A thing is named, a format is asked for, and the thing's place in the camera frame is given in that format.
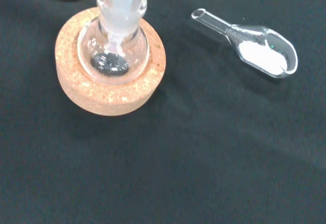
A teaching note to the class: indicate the black cloth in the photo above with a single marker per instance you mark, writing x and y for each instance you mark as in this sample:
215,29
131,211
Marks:
203,145

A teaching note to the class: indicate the glass weighing funnel with powder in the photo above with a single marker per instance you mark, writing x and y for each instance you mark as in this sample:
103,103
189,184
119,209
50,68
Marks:
262,53

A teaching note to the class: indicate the glass round-bottom flask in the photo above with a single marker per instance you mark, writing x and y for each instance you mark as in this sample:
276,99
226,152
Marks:
114,67

